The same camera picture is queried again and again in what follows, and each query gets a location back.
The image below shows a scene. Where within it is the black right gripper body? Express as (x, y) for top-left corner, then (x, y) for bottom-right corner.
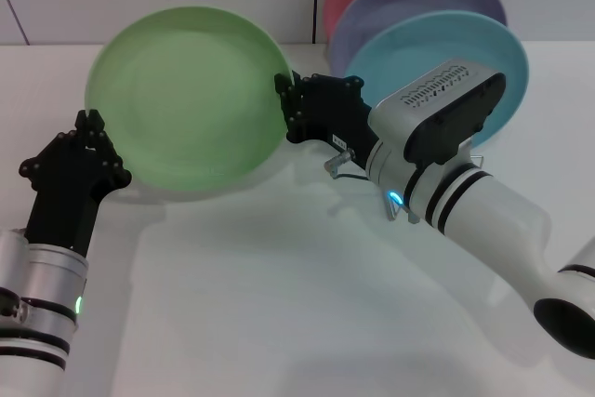
(299, 87), (377, 168)

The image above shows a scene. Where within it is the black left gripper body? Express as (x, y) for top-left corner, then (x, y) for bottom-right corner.
(25, 148), (112, 258)

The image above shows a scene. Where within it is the green plate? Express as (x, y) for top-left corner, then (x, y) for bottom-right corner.
(85, 6), (295, 193)

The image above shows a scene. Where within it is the blue plate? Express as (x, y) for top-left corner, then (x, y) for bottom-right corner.
(346, 10), (530, 147)

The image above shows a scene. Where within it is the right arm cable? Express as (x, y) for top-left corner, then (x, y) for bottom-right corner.
(324, 148), (373, 182)

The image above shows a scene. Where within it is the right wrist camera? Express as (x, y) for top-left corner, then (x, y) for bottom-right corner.
(371, 58), (508, 170)

